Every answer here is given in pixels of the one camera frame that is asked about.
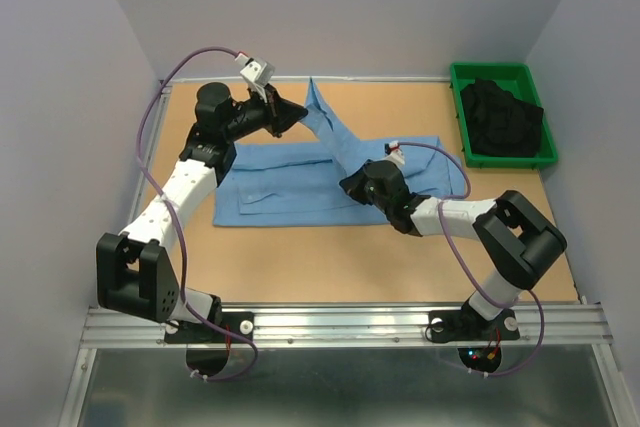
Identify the black crumpled shirt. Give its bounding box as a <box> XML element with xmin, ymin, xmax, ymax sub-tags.
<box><xmin>460</xmin><ymin>79</ymin><xmax>544</xmax><ymax>158</ymax></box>

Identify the light blue long sleeve shirt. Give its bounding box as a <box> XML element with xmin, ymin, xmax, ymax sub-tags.
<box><xmin>212</xmin><ymin>76</ymin><xmax>466</xmax><ymax>229</ymax></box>

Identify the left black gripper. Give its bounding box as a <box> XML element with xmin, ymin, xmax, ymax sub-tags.
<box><xmin>223</xmin><ymin>84</ymin><xmax>308</xmax><ymax>143</ymax></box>

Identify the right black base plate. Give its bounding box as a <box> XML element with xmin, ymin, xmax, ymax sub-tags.
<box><xmin>425</xmin><ymin>309</ymin><xmax>520</xmax><ymax>344</ymax></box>

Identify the green plastic bin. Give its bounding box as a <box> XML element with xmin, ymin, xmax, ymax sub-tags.
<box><xmin>450</xmin><ymin>62</ymin><xmax>558</xmax><ymax>170</ymax></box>

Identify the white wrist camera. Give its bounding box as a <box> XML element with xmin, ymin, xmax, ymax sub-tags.
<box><xmin>384</xmin><ymin>140</ymin><xmax>405</xmax><ymax>168</ymax></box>
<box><xmin>235</xmin><ymin>52</ymin><xmax>275</xmax><ymax>101</ymax></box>

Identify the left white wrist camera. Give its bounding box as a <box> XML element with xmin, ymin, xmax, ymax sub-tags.
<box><xmin>235</xmin><ymin>52</ymin><xmax>275</xmax><ymax>101</ymax></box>

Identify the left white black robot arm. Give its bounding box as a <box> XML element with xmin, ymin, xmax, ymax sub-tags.
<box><xmin>96</xmin><ymin>82</ymin><xmax>308</xmax><ymax>341</ymax></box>

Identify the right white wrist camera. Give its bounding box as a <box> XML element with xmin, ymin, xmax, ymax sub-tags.
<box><xmin>384</xmin><ymin>140</ymin><xmax>405</xmax><ymax>168</ymax></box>

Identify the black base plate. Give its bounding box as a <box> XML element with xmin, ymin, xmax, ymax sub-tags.
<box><xmin>164</xmin><ymin>310</ymin><xmax>255</xmax><ymax>345</ymax></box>
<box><xmin>425</xmin><ymin>309</ymin><xmax>520</xmax><ymax>344</ymax></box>

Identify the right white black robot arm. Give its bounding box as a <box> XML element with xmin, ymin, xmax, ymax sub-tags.
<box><xmin>340</xmin><ymin>160</ymin><xmax>567</xmax><ymax>344</ymax></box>

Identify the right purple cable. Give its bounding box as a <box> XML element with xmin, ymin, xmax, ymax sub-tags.
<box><xmin>385</xmin><ymin>141</ymin><xmax>546</xmax><ymax>378</ymax></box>

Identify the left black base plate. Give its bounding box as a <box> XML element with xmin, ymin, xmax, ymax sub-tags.
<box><xmin>164</xmin><ymin>310</ymin><xmax>255</xmax><ymax>345</ymax></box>

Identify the aluminium front rail frame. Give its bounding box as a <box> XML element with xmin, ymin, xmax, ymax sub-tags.
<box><xmin>80</xmin><ymin>302</ymin><xmax>613</xmax><ymax>350</ymax></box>

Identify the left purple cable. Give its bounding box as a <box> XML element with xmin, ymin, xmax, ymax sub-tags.
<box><xmin>135</xmin><ymin>46</ymin><xmax>259</xmax><ymax>382</ymax></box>

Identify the purple cable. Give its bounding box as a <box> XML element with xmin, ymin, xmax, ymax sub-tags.
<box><xmin>135</xmin><ymin>46</ymin><xmax>259</xmax><ymax>382</ymax></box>
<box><xmin>385</xmin><ymin>141</ymin><xmax>546</xmax><ymax>378</ymax></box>

